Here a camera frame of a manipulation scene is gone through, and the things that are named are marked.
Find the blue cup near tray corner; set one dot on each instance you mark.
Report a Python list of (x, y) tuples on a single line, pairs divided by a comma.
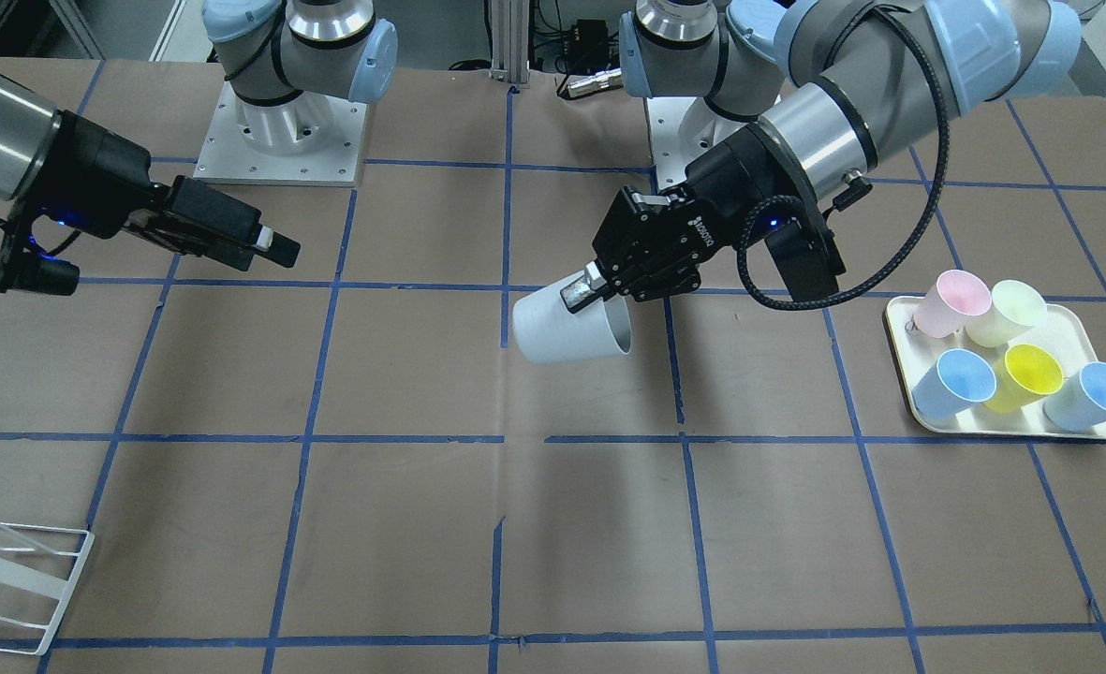
[(1081, 403)]

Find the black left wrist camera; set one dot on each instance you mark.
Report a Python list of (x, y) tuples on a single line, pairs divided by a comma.
[(808, 263)]

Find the white wire cup rack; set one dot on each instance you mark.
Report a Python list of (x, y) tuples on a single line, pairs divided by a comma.
[(40, 569)]

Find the blue cup middle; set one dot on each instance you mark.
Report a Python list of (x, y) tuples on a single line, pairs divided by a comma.
[(958, 379)]

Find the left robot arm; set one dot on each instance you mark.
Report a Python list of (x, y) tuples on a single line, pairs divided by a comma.
[(821, 92)]

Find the grey plastic cup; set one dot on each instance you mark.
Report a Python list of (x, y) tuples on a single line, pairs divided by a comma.
[(546, 332)]

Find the pale green plastic cup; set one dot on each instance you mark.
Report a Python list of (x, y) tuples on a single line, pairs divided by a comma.
[(1015, 309)]

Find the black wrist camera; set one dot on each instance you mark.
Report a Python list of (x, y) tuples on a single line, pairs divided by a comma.
[(25, 266), (808, 263)]

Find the aluminium frame post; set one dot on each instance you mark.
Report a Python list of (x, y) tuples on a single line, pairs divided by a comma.
[(509, 25)]

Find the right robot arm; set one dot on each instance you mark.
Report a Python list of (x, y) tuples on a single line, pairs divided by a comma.
[(270, 53)]

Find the yellow plastic cup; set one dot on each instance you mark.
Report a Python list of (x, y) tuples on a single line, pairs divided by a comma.
[(1024, 374)]

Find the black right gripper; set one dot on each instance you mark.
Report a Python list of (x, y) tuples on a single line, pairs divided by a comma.
[(94, 173)]

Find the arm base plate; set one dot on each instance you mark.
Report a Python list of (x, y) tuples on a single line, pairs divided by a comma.
[(313, 140), (681, 129)]

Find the pink plastic cup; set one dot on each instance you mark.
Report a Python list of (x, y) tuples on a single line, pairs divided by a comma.
[(955, 298)]

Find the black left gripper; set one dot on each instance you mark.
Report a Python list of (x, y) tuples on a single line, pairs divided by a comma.
[(735, 187)]

